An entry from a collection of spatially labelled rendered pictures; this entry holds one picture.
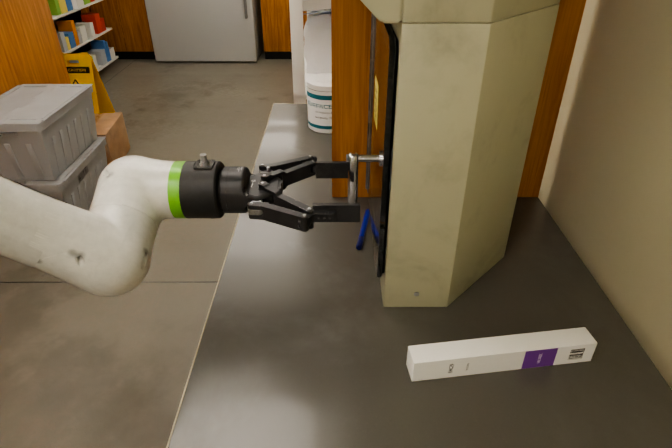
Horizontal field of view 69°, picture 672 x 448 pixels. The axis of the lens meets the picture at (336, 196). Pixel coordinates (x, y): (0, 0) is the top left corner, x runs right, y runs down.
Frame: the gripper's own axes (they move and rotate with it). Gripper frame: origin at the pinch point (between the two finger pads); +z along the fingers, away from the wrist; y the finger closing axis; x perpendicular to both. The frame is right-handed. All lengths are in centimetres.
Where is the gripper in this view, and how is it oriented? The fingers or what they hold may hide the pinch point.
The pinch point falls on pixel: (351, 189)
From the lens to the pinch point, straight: 78.4
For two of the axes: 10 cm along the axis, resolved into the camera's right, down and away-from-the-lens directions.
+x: 0.0, 8.6, 5.1
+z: 10.0, 0.0, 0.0
